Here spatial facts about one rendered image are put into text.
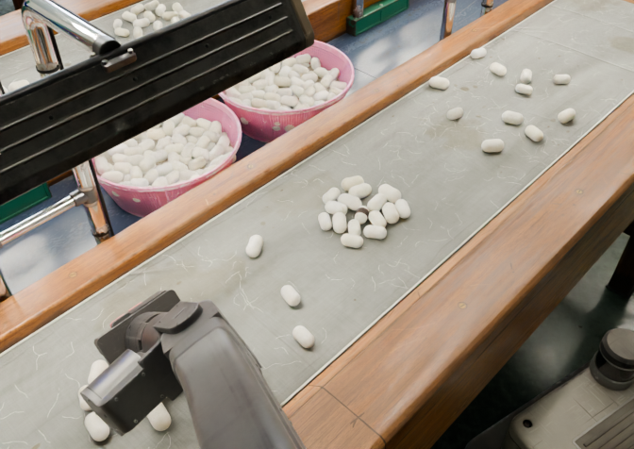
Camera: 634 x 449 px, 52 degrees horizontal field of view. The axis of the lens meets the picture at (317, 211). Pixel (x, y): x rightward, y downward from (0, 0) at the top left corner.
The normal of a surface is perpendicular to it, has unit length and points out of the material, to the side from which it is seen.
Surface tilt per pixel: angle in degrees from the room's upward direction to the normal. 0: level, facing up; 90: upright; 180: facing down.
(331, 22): 90
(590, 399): 0
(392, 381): 0
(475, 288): 0
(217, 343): 29
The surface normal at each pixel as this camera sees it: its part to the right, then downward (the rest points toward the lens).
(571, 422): 0.00, -0.73
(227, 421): -0.59, -0.76
